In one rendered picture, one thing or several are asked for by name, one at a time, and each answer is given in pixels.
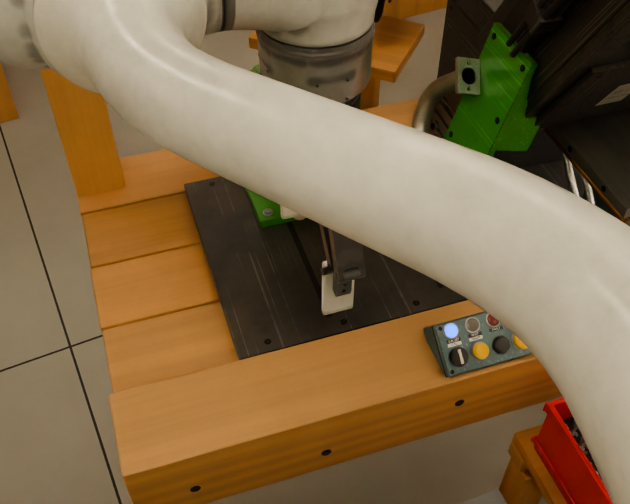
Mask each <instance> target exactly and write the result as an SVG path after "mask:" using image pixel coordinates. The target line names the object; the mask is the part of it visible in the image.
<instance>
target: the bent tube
mask: <svg viewBox="0 0 630 504"><path fill-rule="evenodd" d="M467 62H468V64H467ZM467 88H468V90H467ZM453 92H455V93H456V94H463V95H473V96H478V95H480V59H474V58H466V57H456V58H455V71H453V72H451V73H449V74H446V75H444V76H441V77H439V78H437V79H435V80H434V81H433V82H431V83H430V84H429V85H428V87H427V88H426V89H425V90H424V92H423V93H422V95H421V97H420V99H419V101H418V103H417V106H416V109H415V112H414V115H413V120H412V126H411V128H414V129H416V130H419V131H422V132H425V133H428V134H429V127H430V122H431V118H432V115H433V112H434V110H435V108H436V106H437V104H438V102H439V101H440V100H441V99H442V98H443V97H444V96H445V95H447V94H450V93H453Z"/></svg>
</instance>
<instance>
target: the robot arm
mask: <svg viewBox="0 0 630 504"><path fill-rule="evenodd" d="M377 3H378V0H0V62H3V63H7V64H10V65H14V66H18V67H22V68H27V69H52V70H53V71H55V72H57V73H59V74H61V75H63V76H64V77H65V78H66V79H68V80H69V81H71V82H72V83H74V84H76V85H78V86H80V87H82V88H84V89H87V90H89V91H92V92H96V93H100V94H101V95H102V97H103V98H104V99H105V100H106V101H107V103H108V104H109V105H110V106H111V107H112V108H113V109H114V110H115V111H116V112H117V113H118V114H119V115H120V116H121V117H122V118H123V119H124V120H125V121H126V122H127V123H129V124H130V125H131V126H133V127H134V128H135V129H137V130H138V131H139V132H141V133H142V134H143V135H145V136H146V137H148V138H150V139H151V140H153V141H154V142H156V143H157V144H159V145H161V146H163V147H164V148H166V149H168V150H170V151H171V152H173V153H175V154H177V155H179V156H181V157H183V158H185V159H187V160H188V161H190V162H192V163H195V164H197V165H199V166H201V167H203V168H205V169H207V170H209V171H211V172H213V173H215V174H217V175H219V176H221V177H223V178H225V179H227V180H229V181H232V182H234V183H236V184H238V185H240V186H242V187H244V188H246V189H248V190H250V191H252V192H254V193H256V194H259V195H261V196H263V197H265V198H267V199H269V200H271V201H273V202H275V203H277V204H279V205H280V208H281V217H282V219H288V218H292V217H297V216H301V215H302V216H304V217H306V218H308V219H310V220H313V221H315V222H317V223H319V225H320V230H321V235H322V240H323V245H324V250H325V254H326V259H327V261H323V262H322V268H320V271H321V274H322V313H323V315H328V314H332V313H336V312H339V311H343V310H347V309H351V308H352V307H353V299H354V282H355V279H359V278H363V277H365V276H366V270H365V264H364V257H363V249H362V245H364V246H367V247H369V248H371V249H373V250H375V251H377V252H379V253H381V254H383V255H385V256H387V257H389V258H391V259H393V260H396V261H398V262H400V263H402V264H404V265H406V266H408V267H410V268H412V269H414V270H416V271H418V272H420V273H422V274H424V275H426V276H428V277H430V278H432V279H434V280H435V281H437V282H439V283H441V284H443V285H444V286H446V287H448V288H450V289H451V290H453V291H455V292H457V293H458V294H460V295H462V296H464V297H465V298H467V299H468V300H470V301H471V302H473V303H474V304H476V305H477V306H479V307H480V308H482V309H483V310H485V311H486V312H487V313H489V314H490V315H491V316H493V317H494V318H495V319H497V320H498V321H499V322H501V323H502V324H503V325H504V326H506V327H507V328H508V329H509V330H510V331H511V332H513V333H514V334H515V335H516V336H517V337H518V338H519V339H520V340H521V341H522V342H523V343H524V344H525V345H526V347H527V348H528V349H529V350H530V351H531V352H532V353H533V354H534V355H535V357H536V358H537V359H538V360H539V362H540V363H541V364H542V365H543V367H544V368H545V370H546V371H547V373H548V374H549V376H550V377H551V379H552V380H553V381H554V383H555V384H556V386H557V387H558V389H559V391H560V393H561V394H562V396H563V398H564V400H565V402H566V404H567V406H568V408H569V410H570V412H571V414H572V416H573V418H574V420H575V422H576V424H577V426H578V428H579V430H580V432H581V434H582V436H583V439H584V441H585V443H586V445H587V447H588V450H589V452H590V454H591V456H592V459H593V461H594V463H595V465H596V467H597V470H598V472H599V474H600V476H601V479H602V481H603V483H604V485H605V487H606V490H607V492H608V494H609V496H610V499H611V501H612V503H613V504H630V226H628V225H627V224H625V223H623V222H622V221H620V220H619V219H617V218H615V217H614V216H612V215H611V214H609V213H607V212H605V211H604V210H602V209H600V208H599V207H597V206H595V205H594V204H592V203H590V202H588V201H586V200H584V199H582V198H581V197H579V196H577V195H575V194H573V193H571V192H570V191H568V190H566V189H564V188H562V187H559V186H557V185H555V184H553V183H551V182H549V181H547V180H545V179H543V178H541V177H539V176H536V175H534V174H532V173H530V172H527V171H525V170H523V169H520V168H518V167H516V166H513V165H511V164H509V163H506V162H504V161H501V160H499V159H496V158H494V157H491V156H489V155H486V154H484V153H481V152H478V151H475V150H473V149H470V148H467V147H464V146H461V145H459V144H456V143H453V142H450V141H448V140H445V139H442V138H439V137H436V136H434V135H431V134H428V133H425V132H422V131H419V130H416V129H414V128H411V127H408V126H405V125H402V124H399V123H396V122H394V121H391V120H388V119H385V118H382V117H379V116H376V115H374V114H371V113H368V112H365V111H362V110H360V101H361V92H362V91H363V90H364V88H365V87H366V86H367V84H368V82H369V79H370V76H371V61H372V45H373V36H374V32H375V21H374V17H375V10H376V7H377ZM230 30H256V34H257V37H258V56H259V62H260V71H259V74H260V75H259V74H257V73H254V72H251V71H248V70H245V69H243V68H240V67H237V66H234V65H232V64H229V63H227V62H224V61H222V60H219V59H217V58H215V57H213V56H211V55H208V54H206V53H205V52H203V51H201V50H199V48H200V46H201V44H202V41H203V39H204V35H208V34H212V33H217V32H222V31H230Z"/></svg>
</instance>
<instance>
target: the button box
mask: <svg viewBox="0 0 630 504"><path fill-rule="evenodd" d="M488 315H489V313H487V312H486V311H484V312H480V313H476V314H473V315H469V316H465V317H461V318H458V319H454V320H450V321H446V322H443V323H439V324H435V325H432V326H428V327H425V328H424V334H425V338H426V341H427V343H428V345H429V347H430V349H431V351H432V353H433V354H434V356H435V358H436V360H437V362H438V364H439V366H440V368H441V370H442V372H443V373H444V375H445V377H453V376H457V375H460V374H464V373H467V372H471V371H474V370H478V369H481V368H485V367H488V366H492V365H495V364H499V363H502V362H506V361H509V360H513V359H516V358H520V357H523V356H527V355H530V354H533V353H532V352H531V351H530V350H529V349H528V348H525V349H521V348H518V347H517V346H516V345H515V344H514V341H513V336H514V333H513V332H511V331H510V330H509V329H508V328H507V327H506V326H504V325H503V324H502V323H501V322H499V324H498V325H496V326H492V325H490V324H489V323H488V320H487V317H488ZM470 318H474V319H476V320H477V321H478V323H479V327H478V329H477V330H476V331H474V332H472V331H469V330H468V329H467V327H466V323H467V321H468V320H469V319H470ZM448 324H454V325H455V326H456V327H457V329H458V332H457V335H456V336H455V337H448V336H447V335H446V333H445V327H446V326H447V325H448ZM498 337H506V338H507V339H508V340H509V342H510V349H509V350H508V351H507V352H505V353H499V352H497V351H496V350H495V348H494V341H495V340H496V339H497V338H498ZM477 343H485V344H486V345H487V346H488V348H489V354H488V356H487V357H486V358H484V359H478V358H476V357H475V356H474V354H473V347H474V345H475V344H477ZM456 348H463V349H465V350H466V351H467V353H468V361H467V363H466V364H464V365H461V366H458V365H455V364H454V363H453V362H452V361H451V352H452V351H453V350H454V349H456Z"/></svg>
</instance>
